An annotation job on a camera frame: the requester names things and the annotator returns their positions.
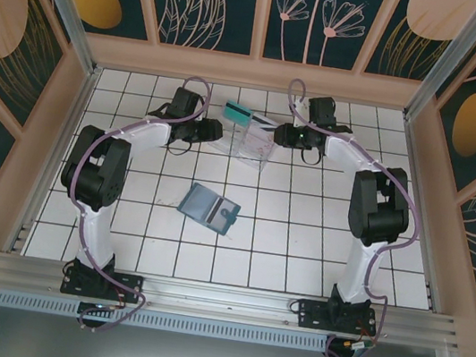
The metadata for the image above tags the aluminium mounting rail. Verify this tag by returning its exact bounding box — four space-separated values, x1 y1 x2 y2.
0 243 464 357

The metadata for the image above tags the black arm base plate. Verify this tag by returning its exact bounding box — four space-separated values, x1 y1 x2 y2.
295 296 380 343
59 263 146 307

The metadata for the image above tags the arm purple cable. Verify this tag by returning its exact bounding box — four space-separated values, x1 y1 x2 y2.
49 59 186 339
246 77 441 357

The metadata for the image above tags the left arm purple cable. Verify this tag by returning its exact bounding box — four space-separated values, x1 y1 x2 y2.
49 59 186 339

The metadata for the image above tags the aluminium corner post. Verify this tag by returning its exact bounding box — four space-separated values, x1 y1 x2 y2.
4 0 113 79
404 0 476 131

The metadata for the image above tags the pink floral card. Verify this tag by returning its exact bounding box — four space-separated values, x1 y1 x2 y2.
241 124 279 162

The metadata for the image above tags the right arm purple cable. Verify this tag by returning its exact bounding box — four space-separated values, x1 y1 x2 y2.
246 77 441 357

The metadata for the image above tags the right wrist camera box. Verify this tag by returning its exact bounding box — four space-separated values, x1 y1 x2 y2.
291 96 312 119

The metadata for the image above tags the clear acrylic card stand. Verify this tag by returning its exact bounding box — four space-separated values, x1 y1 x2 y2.
203 104 283 175

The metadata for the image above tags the thin black cable loop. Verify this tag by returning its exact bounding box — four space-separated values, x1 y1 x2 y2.
163 134 194 158
297 145 326 168

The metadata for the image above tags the slotted grey cable duct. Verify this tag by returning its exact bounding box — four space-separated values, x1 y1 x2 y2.
0 283 330 357

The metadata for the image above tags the teal card with black stripe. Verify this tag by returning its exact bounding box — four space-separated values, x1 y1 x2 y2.
222 98 256 127

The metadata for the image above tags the yellow connector wire bundle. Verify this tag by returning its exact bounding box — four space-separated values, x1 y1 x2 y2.
338 335 378 357

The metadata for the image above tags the white card with black stripe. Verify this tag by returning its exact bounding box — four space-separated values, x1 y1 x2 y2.
249 111 281 134

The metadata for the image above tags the teal leather card holder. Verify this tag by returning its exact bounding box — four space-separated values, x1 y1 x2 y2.
172 179 245 239

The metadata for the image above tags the aluminium table edge rail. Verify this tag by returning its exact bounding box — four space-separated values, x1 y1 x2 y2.
4 57 103 264
419 278 444 313

